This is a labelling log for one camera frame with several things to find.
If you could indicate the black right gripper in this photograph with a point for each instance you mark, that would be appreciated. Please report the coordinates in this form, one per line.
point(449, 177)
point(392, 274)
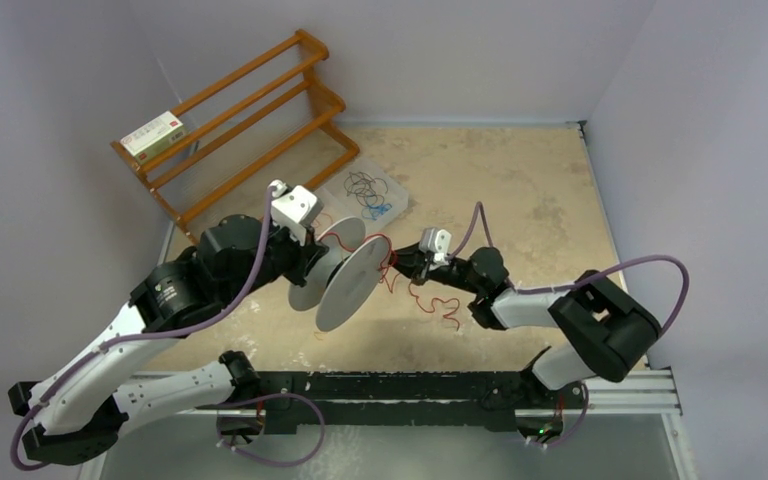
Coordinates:
point(413, 263)

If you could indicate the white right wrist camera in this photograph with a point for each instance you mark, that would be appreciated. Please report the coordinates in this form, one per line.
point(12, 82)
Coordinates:
point(434, 245)

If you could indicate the grey cable spool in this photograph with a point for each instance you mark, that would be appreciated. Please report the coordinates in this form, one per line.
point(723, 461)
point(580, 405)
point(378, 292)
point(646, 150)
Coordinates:
point(343, 279)

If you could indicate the clear plastic tray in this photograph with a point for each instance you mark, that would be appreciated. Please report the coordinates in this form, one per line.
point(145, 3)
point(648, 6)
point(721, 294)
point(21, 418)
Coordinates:
point(363, 190)

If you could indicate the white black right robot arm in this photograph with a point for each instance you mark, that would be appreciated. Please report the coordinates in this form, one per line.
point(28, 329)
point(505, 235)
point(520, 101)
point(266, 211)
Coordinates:
point(607, 331)

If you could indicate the orange wooden rack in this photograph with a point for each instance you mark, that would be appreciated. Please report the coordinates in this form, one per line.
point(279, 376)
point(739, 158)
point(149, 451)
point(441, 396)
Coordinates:
point(302, 79)

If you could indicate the white cardboard box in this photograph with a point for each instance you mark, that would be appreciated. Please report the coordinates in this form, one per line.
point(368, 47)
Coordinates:
point(154, 137)

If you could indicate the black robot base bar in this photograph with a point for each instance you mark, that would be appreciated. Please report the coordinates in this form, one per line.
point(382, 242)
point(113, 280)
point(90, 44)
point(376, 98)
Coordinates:
point(497, 401)

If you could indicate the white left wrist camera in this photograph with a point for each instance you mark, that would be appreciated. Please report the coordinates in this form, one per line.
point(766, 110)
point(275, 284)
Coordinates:
point(294, 208)

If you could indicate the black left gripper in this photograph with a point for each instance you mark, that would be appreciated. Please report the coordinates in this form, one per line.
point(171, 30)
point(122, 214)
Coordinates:
point(305, 256)

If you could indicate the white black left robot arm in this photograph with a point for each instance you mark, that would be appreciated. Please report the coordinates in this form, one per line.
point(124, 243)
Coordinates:
point(84, 409)

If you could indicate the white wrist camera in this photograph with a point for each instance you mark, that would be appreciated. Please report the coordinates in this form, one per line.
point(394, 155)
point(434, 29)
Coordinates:
point(434, 245)
point(294, 208)

